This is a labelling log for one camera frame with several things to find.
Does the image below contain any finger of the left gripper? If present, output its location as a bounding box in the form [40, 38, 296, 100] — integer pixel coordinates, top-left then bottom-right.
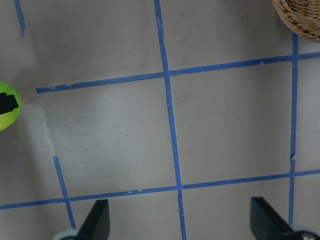
[0, 92, 19, 115]

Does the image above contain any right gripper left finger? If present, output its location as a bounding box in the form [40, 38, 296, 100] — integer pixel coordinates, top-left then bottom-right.
[76, 199, 111, 240]

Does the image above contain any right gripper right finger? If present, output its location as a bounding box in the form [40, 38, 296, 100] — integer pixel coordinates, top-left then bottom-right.
[249, 197, 303, 240]

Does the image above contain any brown wicker basket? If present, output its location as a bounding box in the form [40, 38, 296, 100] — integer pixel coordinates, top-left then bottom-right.
[271, 0, 320, 44]

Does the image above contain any green apple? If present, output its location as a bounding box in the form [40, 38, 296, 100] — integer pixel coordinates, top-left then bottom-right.
[0, 81, 23, 131]

